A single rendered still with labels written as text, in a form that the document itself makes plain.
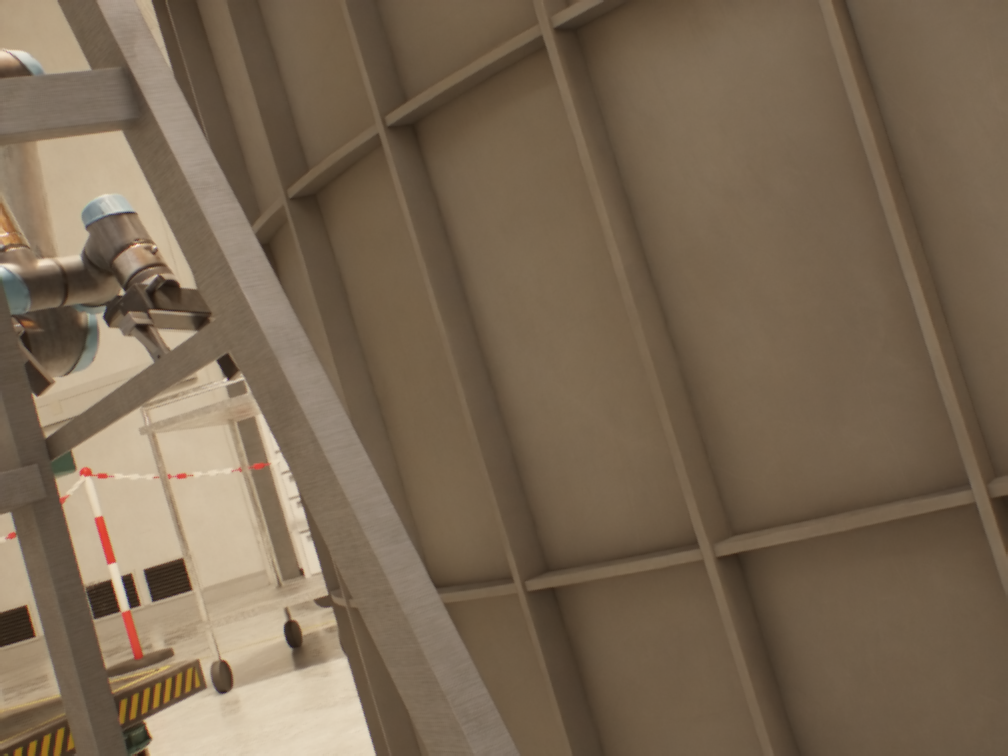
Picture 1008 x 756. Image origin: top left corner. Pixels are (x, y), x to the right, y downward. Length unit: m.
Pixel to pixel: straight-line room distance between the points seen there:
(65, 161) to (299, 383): 10.07
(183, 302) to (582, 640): 1.20
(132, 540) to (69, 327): 8.16
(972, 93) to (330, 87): 0.57
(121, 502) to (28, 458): 9.30
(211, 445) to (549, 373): 9.23
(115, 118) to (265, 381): 0.17
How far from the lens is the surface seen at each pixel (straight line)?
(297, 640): 5.36
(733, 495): 1.01
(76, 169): 10.76
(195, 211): 0.81
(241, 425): 10.08
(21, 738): 2.07
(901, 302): 0.94
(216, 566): 10.36
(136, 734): 2.37
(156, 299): 2.16
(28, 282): 2.25
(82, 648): 1.35
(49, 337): 2.46
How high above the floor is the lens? 0.52
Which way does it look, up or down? 2 degrees up
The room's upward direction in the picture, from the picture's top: 17 degrees counter-clockwise
